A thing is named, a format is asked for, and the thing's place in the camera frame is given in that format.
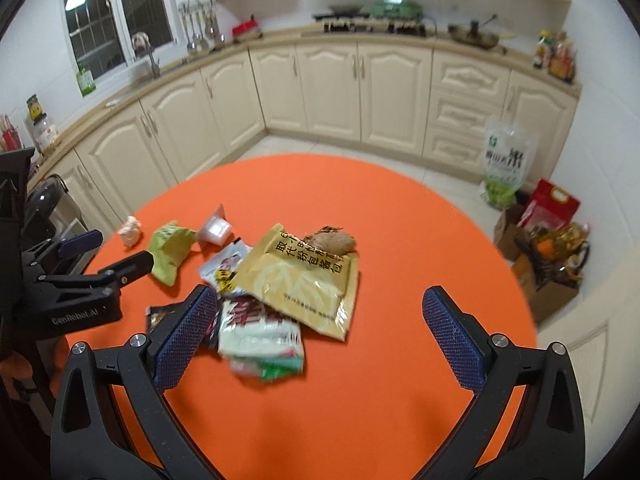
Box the white green red packet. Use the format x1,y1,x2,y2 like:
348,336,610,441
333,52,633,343
217,296,306,382

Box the large brown cardboard box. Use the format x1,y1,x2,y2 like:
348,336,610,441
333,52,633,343
512,255,585,326

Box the green bottle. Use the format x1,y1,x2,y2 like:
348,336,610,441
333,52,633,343
75,62,96,97

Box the cluster of condiment bottles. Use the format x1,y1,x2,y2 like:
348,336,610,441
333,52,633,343
532,30,578,83

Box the cream kitchen base cabinets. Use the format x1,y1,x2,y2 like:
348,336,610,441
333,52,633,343
25,25,583,241

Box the red container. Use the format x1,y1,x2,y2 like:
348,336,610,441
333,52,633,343
232,19,263,41

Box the light green packet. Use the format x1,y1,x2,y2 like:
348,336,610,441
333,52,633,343
150,220,197,286

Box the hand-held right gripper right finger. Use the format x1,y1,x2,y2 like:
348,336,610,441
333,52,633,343
415,286,586,480

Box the hanging utensil rack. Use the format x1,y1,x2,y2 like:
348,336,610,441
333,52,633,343
179,0,226,53

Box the white panel door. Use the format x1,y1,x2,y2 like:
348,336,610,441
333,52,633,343
537,260,640,461

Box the steel faucet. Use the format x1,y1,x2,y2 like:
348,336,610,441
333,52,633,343
131,31,162,79

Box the white tissue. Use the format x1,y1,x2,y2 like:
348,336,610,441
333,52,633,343
118,216,144,247

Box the small white yellow packet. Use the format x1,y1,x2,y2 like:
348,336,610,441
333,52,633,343
199,239,252,295

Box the red utensil holder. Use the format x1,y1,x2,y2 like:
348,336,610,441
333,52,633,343
0,115,22,152

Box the pile of assorted groceries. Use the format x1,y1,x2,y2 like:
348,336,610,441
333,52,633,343
527,222,592,283

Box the red gift box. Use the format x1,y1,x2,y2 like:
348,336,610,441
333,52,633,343
517,179,581,233

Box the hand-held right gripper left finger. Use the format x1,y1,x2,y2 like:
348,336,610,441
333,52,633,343
50,284,223,480

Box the dark sliding window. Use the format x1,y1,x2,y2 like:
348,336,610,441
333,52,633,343
60,0,176,81

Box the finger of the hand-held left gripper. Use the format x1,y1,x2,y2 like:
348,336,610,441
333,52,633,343
37,249,155,300
24,229,104,276

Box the small brown cardboard box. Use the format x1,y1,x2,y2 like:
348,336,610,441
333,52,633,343
495,205,528,261

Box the steel frying pan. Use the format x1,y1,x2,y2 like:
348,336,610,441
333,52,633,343
447,15,518,53

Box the large yellow packet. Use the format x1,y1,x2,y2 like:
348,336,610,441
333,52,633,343
231,223,361,343

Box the white plastic cup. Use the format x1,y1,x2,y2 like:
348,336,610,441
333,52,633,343
196,204,234,248

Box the black snack packet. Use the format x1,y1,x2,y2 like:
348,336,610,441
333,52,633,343
145,304,221,351

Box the orange round table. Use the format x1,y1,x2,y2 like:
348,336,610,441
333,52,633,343
52,154,538,480

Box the clear jar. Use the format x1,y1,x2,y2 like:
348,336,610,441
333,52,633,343
27,110,60,157

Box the white green rice bag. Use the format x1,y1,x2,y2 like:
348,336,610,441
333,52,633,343
480,116,538,211

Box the black gas stove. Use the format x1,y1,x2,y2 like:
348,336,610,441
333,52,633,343
312,12,436,37

